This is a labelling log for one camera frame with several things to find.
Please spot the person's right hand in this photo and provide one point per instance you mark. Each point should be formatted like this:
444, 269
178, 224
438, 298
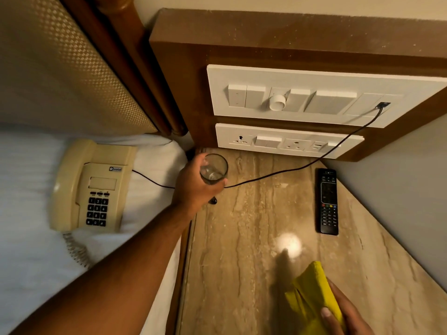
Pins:
352, 320

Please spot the person's left hand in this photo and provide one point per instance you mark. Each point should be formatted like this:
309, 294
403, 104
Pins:
188, 191

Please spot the person's left thumb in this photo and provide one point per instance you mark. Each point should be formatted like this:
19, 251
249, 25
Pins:
218, 184

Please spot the person's right thumb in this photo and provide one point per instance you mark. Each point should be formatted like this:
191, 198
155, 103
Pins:
329, 320

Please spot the clear drinking glass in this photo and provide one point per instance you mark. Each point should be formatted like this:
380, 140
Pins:
215, 169

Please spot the yellow cleaning cloth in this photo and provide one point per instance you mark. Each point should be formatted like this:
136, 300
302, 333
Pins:
309, 296

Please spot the person's left forearm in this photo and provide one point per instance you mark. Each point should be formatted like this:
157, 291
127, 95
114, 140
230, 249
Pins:
115, 275

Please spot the small white socket panel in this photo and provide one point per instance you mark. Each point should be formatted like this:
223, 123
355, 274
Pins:
279, 141

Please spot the white round dimmer knob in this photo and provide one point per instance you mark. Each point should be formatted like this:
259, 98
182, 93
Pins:
277, 102

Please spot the black remote control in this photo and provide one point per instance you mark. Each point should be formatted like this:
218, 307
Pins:
327, 202

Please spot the cream telephone base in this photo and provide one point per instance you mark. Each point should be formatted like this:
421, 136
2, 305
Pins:
104, 191

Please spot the cream telephone handset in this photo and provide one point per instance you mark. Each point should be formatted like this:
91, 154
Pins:
64, 191

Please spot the beige padded headboard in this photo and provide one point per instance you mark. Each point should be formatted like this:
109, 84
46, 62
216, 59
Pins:
59, 66

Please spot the white bed sheet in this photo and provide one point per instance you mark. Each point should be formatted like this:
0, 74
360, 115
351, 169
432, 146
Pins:
28, 261

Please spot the large white switch panel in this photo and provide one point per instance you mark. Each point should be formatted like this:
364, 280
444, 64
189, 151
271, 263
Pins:
324, 101

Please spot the dark wooden headboard frame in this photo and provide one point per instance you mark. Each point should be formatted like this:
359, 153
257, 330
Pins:
139, 66

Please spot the brown wooden wall panel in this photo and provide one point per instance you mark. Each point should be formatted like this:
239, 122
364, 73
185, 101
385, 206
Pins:
279, 34

